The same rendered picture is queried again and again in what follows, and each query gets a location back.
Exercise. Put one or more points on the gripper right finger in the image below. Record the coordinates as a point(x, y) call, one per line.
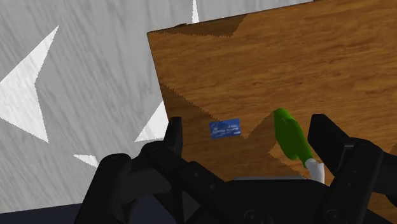
point(353, 167)

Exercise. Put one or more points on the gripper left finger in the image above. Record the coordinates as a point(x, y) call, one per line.
point(130, 183)

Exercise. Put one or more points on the blue card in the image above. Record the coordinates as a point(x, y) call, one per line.
point(225, 128)

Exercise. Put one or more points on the brown wooden table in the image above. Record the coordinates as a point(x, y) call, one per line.
point(279, 62)

